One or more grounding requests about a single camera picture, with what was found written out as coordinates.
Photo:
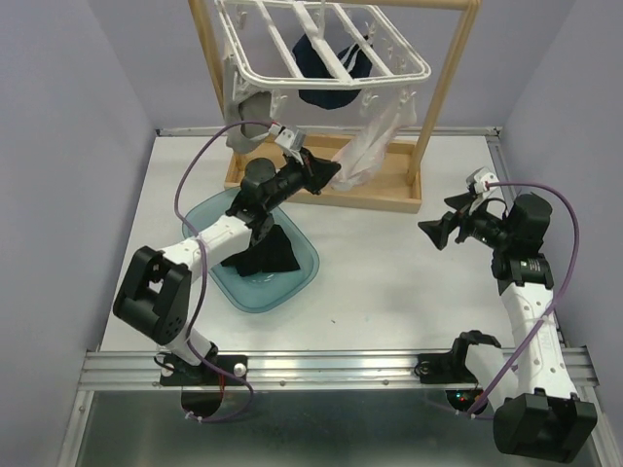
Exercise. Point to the white pink underwear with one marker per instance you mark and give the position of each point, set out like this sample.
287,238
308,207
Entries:
363,157

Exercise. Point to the aluminium rail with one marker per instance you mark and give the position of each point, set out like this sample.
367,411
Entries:
265,371

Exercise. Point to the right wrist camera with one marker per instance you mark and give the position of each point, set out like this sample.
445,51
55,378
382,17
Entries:
478,182

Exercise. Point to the black underwear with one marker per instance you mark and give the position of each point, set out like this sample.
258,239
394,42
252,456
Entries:
273,254

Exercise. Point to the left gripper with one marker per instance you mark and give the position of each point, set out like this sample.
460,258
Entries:
316,172

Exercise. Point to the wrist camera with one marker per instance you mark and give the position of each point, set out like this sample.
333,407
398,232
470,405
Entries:
289,139
478,182

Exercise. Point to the white clip hanger frame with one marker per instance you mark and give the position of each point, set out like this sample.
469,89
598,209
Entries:
380,57

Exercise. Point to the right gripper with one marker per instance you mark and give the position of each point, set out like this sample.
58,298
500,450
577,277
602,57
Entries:
468,213

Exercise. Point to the grey underwear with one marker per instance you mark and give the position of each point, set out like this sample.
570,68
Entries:
244,103

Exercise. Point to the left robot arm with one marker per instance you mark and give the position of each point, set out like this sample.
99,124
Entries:
154,296

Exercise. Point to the wooden rack stand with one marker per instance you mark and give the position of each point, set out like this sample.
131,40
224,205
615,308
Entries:
397,186

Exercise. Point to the teal plastic basin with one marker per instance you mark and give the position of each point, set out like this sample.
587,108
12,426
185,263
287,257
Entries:
262,291

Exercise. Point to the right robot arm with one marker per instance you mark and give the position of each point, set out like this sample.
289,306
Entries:
537,410

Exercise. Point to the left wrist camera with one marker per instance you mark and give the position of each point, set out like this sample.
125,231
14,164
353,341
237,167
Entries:
289,139

